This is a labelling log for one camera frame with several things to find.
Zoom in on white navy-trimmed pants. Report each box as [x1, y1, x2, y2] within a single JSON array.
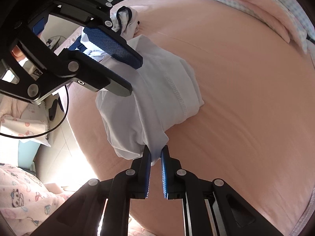
[[68, 6, 143, 69]]

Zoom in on white navy-trimmed jacket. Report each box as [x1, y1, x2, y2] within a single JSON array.
[[95, 35, 204, 165]]

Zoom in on left black slipper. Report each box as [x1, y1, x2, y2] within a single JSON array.
[[48, 99, 58, 121]]

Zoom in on pink blanket on chair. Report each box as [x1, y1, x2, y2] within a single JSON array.
[[1, 95, 50, 147]]

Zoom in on person's pajama clad body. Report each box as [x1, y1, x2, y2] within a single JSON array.
[[1, 164, 73, 235]]

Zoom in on pink bed sheet mattress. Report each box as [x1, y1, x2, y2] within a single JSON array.
[[56, 0, 315, 236]]

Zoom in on folded pink checkered quilt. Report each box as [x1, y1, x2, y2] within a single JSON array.
[[215, 0, 314, 53]]

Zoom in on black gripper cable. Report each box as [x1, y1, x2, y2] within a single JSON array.
[[0, 84, 70, 139]]

